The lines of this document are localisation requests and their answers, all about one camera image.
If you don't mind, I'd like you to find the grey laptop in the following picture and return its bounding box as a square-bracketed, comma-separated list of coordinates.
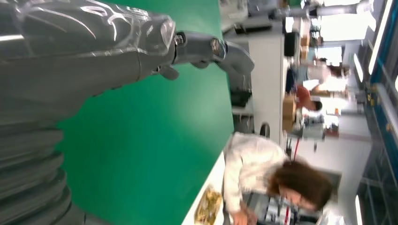
[244, 192, 312, 225]

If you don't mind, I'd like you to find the crumpled gold foil wrapper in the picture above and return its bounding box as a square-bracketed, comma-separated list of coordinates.
[194, 186, 223, 225]

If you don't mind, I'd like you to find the person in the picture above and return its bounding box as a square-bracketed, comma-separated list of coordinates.
[306, 57, 351, 91]
[294, 83, 324, 113]
[222, 131, 335, 225]

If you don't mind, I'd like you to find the brown cardboard box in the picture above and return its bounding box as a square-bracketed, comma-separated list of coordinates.
[282, 96, 298, 132]

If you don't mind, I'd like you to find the black monitor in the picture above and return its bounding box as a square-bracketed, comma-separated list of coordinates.
[284, 31, 300, 58]

